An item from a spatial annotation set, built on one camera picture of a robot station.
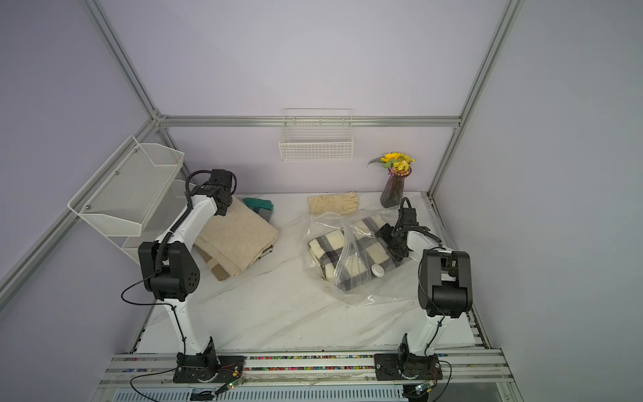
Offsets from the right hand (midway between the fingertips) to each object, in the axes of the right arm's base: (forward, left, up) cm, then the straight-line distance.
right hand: (384, 245), depth 98 cm
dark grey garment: (+19, +51, 0) cm, 54 cm away
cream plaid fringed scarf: (-12, +14, +13) cm, 23 cm away
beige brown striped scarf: (-12, +62, +3) cm, 63 cm away
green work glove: (+25, +54, 0) cm, 60 cm away
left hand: (+7, +68, +17) cm, 70 cm away
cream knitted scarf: (-1, +57, +8) cm, 58 cm away
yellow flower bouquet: (+25, -6, +21) cm, 33 cm away
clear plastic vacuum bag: (-15, -3, -3) cm, 15 cm away
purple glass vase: (+23, -6, +7) cm, 25 cm away
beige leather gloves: (+26, +17, -3) cm, 31 cm away
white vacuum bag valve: (-11, +4, +1) cm, 12 cm away
